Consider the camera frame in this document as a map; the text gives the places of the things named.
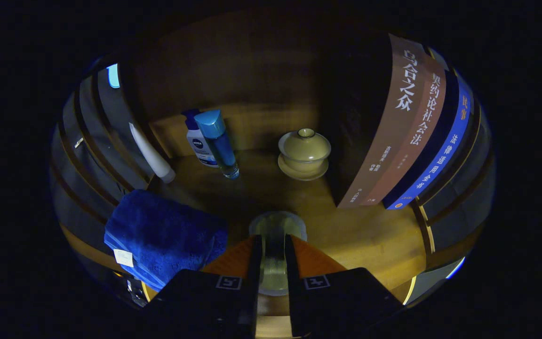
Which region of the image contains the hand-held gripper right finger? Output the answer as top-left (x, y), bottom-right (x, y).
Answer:
top-left (284, 234), bottom-right (406, 339)

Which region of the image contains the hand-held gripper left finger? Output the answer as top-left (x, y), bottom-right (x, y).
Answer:
top-left (142, 234), bottom-right (263, 339)

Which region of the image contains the wooden countertop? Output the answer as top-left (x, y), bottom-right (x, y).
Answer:
top-left (62, 150), bottom-right (434, 339)

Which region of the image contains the wooden cabinet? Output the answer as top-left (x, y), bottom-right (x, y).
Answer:
top-left (50, 9), bottom-right (495, 311)

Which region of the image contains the folded blue towel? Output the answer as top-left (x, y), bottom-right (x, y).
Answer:
top-left (104, 189), bottom-right (228, 291)

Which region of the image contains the beige lidded teacup with saucer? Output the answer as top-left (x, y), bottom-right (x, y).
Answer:
top-left (278, 128), bottom-right (332, 181)

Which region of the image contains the clear teal bottle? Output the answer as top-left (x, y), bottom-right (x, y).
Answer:
top-left (194, 110), bottom-right (240, 180)

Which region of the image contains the white lotion bottle blue cap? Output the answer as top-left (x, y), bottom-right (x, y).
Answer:
top-left (183, 109), bottom-right (220, 169)

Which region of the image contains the white tube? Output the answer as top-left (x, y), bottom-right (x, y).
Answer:
top-left (128, 122), bottom-right (176, 184)

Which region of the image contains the dark brown book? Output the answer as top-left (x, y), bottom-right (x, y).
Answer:
top-left (325, 33), bottom-right (429, 209)

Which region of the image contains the blue book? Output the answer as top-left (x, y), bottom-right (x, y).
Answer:
top-left (383, 47), bottom-right (475, 210)

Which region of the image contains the reddish brown book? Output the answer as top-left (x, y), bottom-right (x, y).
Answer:
top-left (367, 56), bottom-right (447, 206)

